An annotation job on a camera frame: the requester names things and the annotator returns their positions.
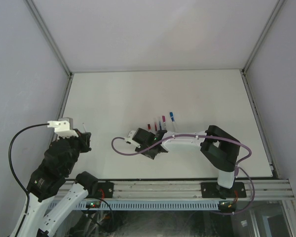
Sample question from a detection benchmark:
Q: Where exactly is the pink white pen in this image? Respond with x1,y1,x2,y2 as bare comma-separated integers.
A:
162,116,167,130

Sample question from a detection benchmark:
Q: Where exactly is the white marker blue end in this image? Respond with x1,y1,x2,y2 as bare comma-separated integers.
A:
169,112,177,132

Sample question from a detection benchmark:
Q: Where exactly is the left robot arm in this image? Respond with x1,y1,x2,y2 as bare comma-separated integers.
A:
11,129,98,237

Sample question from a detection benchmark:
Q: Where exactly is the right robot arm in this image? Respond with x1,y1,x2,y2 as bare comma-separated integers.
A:
131,125,240,199

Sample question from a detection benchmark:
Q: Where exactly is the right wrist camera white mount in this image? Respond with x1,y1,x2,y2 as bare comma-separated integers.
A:
125,130,139,146

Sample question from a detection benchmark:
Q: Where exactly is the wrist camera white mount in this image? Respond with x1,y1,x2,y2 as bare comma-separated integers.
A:
125,130,139,146
47,118,78,138

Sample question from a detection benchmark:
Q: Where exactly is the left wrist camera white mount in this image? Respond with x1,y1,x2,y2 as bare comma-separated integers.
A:
47,118,78,138

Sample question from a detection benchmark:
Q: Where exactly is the black cable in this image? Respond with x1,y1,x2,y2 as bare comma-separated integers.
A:
8,123,49,214

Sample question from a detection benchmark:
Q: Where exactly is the perforated blue cable tray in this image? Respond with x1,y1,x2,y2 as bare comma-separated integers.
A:
49,199,224,211

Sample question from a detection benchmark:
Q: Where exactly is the aluminium rail frame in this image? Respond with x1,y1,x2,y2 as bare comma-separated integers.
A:
96,179,295,200

